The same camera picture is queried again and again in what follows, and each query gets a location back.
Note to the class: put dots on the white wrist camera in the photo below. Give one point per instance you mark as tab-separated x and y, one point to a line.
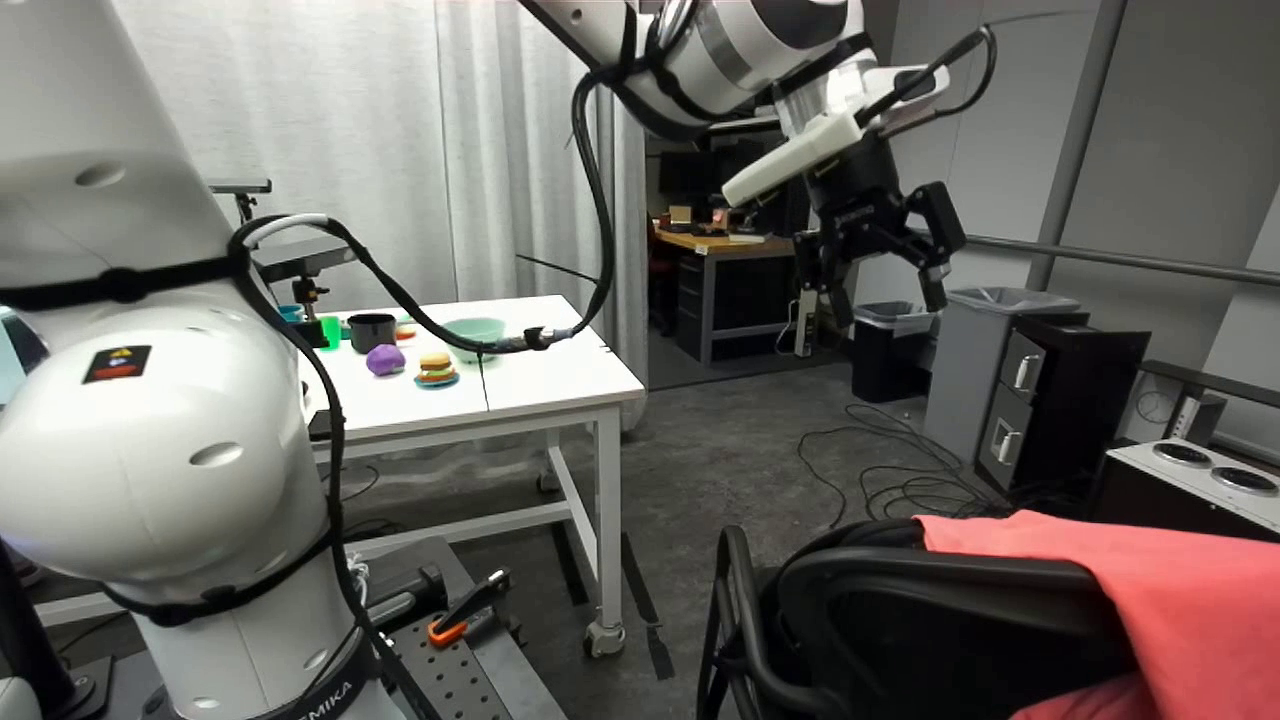
794	158

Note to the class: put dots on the white curtain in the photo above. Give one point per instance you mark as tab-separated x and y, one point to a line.
400	133

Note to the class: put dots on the black camera stand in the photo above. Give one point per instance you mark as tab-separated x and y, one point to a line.
312	262

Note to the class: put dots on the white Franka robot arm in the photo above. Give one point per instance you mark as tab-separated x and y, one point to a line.
133	454

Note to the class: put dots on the toy burger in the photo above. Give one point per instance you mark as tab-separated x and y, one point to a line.
437	371

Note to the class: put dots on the small orange toy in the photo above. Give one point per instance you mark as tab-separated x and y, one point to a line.
405	328

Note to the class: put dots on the black flat floor bar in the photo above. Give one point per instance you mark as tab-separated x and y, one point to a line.
651	627

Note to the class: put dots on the green bowl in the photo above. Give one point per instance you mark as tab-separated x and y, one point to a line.
479	328

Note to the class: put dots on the black drawer cabinet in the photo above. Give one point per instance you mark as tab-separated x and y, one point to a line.
1080	403

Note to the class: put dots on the grey wall rail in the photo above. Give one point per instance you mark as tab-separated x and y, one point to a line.
1224	387
1135	262

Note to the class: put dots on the black waste bin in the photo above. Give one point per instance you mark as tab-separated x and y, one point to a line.
887	355

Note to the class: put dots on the orange and black clamp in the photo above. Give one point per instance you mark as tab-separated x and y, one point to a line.
463	620

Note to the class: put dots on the green toy block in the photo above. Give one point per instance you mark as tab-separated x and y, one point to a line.
329	328

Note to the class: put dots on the white shelf with black rings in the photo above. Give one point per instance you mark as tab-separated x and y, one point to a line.
1147	466

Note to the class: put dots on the white table with casters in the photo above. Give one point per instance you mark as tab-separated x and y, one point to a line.
534	383

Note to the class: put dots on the wooden top workbench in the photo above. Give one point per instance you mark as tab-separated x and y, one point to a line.
724	247

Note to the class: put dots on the small teal cup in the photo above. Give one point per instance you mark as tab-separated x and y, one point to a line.
287	317

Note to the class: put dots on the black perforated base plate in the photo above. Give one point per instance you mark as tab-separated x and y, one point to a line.
467	686

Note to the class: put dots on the orange shirt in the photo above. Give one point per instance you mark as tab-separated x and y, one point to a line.
1201	615

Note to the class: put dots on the black mesh office chair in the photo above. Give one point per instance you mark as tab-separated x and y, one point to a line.
934	627

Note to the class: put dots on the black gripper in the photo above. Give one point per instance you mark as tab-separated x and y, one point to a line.
865	200

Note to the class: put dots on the purple toy fruit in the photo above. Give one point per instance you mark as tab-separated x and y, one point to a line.
384	356

